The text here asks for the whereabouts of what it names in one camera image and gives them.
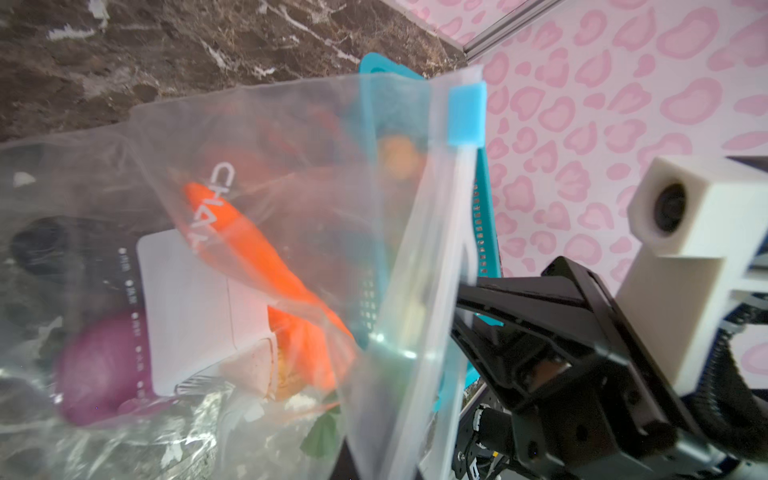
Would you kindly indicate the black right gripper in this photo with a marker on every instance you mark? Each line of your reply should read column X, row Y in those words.
column 571, row 393

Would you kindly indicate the teal plastic basket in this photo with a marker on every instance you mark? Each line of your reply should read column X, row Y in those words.
column 372, row 255

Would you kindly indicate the toy carrot with leaves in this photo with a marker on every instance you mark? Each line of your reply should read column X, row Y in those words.
column 313, row 346

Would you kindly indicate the clear zip top bag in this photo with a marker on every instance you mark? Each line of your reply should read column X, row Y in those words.
column 96, row 223

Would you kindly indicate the purple toy onion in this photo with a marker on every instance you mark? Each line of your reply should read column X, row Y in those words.
column 103, row 377

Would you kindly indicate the orange toy pumpkin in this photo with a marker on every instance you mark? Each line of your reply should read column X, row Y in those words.
column 400, row 157

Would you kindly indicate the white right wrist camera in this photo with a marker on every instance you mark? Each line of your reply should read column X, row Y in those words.
column 701, row 221

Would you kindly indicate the aluminium frame corner post right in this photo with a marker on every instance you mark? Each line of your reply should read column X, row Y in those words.
column 510, row 24

